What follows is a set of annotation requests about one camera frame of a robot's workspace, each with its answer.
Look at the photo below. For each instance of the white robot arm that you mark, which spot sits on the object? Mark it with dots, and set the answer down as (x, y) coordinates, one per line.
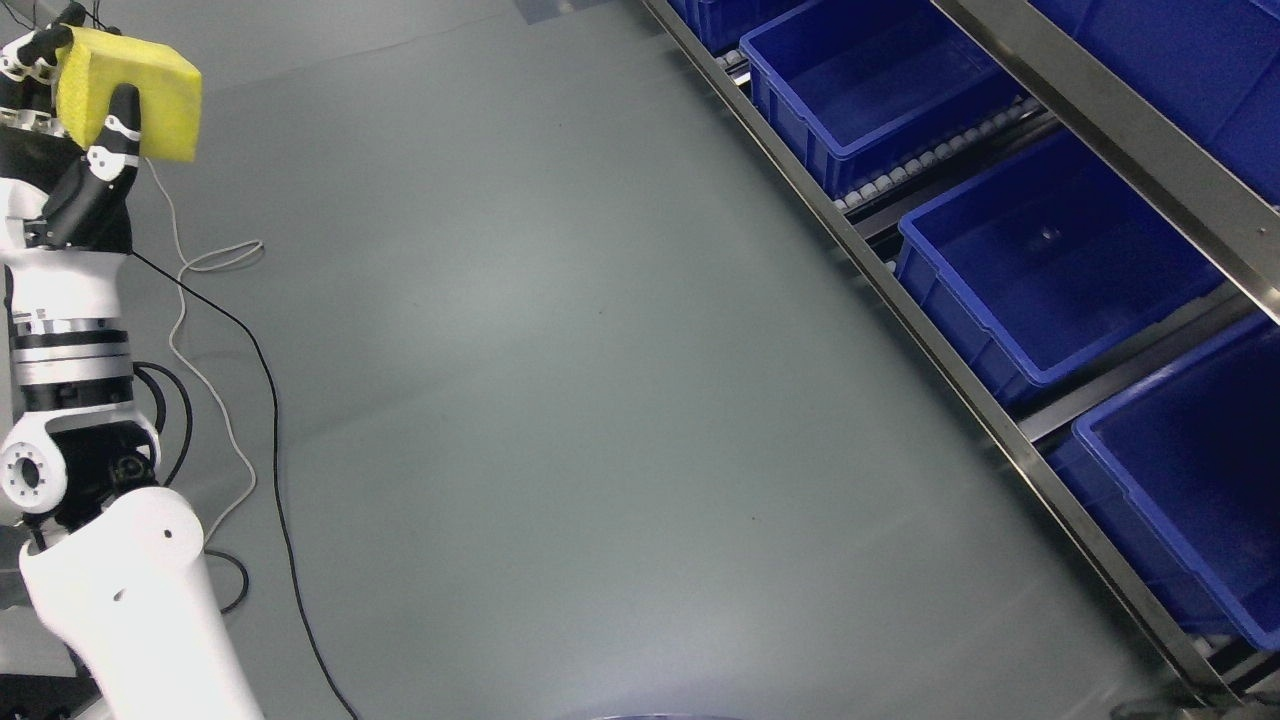
(115, 560)

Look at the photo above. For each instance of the steel roller shelf rack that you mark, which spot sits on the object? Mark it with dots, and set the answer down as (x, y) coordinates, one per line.
(1064, 89)

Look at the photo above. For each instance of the blue plastic bin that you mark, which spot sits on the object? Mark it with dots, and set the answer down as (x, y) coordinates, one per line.
(858, 88)
(1181, 472)
(1041, 265)

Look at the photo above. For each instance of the blue plastic bin near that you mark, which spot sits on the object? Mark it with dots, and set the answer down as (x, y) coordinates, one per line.
(1181, 472)

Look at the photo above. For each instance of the blue upper bin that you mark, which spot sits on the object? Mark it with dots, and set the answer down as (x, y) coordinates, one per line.
(1211, 67)

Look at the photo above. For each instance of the blue plastic bin middle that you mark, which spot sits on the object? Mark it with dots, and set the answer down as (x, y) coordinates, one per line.
(1041, 265)

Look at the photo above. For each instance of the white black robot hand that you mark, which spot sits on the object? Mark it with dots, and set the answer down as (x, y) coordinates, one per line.
(66, 227)

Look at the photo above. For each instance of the blue plastic bin far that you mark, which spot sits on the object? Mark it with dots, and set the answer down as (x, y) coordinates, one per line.
(858, 88)

